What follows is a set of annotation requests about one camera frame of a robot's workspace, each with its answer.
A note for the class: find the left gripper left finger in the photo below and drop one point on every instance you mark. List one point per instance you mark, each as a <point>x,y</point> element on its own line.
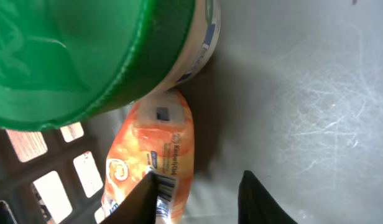
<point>139,207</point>

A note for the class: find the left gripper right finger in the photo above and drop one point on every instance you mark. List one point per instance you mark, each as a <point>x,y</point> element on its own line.
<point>256,205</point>

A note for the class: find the orange tissue pack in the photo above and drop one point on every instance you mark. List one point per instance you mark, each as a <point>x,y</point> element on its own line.
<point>157,136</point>

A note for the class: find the grey plastic basket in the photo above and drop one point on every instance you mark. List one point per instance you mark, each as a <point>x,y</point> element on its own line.
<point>293,92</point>

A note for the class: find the green lid container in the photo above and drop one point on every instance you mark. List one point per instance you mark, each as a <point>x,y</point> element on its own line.
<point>63,61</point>

